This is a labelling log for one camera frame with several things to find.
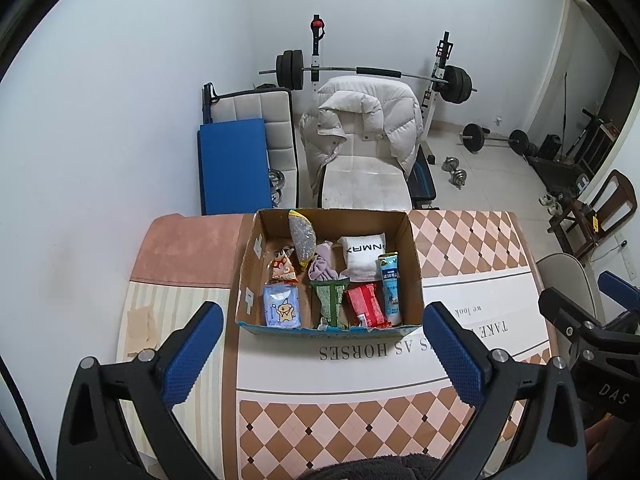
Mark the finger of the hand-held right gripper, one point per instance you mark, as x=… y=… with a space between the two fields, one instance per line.
x=565 y=312
x=622 y=290

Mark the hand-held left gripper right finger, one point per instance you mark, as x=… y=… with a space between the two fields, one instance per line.
x=452 y=355

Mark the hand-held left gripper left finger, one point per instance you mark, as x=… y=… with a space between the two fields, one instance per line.
x=192 y=355

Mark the blue tube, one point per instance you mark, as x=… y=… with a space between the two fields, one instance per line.
x=390 y=290

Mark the red packet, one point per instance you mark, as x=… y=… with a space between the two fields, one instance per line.
x=365 y=305

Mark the light blue tissue packet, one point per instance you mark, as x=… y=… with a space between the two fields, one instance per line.
x=282 y=307

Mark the cardboard box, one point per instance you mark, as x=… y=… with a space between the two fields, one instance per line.
x=252 y=270

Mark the orange cartoon snack packet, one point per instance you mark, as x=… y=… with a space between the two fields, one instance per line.
x=284 y=267

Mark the white printed pouch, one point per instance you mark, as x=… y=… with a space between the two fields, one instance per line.
x=362 y=257

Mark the green packet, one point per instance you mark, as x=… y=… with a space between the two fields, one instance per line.
x=330 y=302

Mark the purple cloth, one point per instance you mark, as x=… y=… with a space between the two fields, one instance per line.
x=322 y=265

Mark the silver mesh pouch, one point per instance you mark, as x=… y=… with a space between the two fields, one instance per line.
x=302 y=237

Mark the person's right hand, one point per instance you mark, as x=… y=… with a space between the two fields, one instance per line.
x=600 y=437

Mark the grey plastic chair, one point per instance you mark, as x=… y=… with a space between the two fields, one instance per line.
x=565 y=272

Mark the white sneaker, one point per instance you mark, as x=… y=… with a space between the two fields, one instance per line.
x=554 y=206
x=545 y=199

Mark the brown wooden chair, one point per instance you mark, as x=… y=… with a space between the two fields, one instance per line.
x=627 y=182

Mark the dark low bench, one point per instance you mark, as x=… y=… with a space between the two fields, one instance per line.
x=555 y=170

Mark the dark fleece garment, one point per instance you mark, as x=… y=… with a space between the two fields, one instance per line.
x=370 y=470

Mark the folded exercise machine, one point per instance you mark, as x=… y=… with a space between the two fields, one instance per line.
x=592 y=125

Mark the chrome dumbbell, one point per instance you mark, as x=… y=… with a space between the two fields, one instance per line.
x=276 y=187
x=451 y=162
x=459 y=178

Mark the black blue bench pad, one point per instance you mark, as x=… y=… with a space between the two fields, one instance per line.
x=420 y=180

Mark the blue folded mat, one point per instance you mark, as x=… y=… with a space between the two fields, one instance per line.
x=232 y=165

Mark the short floor barbell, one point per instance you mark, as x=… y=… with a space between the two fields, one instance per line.
x=471 y=136

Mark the white tufted cushion chair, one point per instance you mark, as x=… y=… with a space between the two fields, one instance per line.
x=250 y=105

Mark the white puffer jacket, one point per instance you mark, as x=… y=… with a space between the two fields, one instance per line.
x=365 y=110

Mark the racked barbell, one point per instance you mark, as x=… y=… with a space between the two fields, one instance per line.
x=380 y=71

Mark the white barbell rack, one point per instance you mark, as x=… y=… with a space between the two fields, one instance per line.
x=316 y=60

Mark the white door frame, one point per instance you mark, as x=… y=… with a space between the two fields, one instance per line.
x=550 y=60

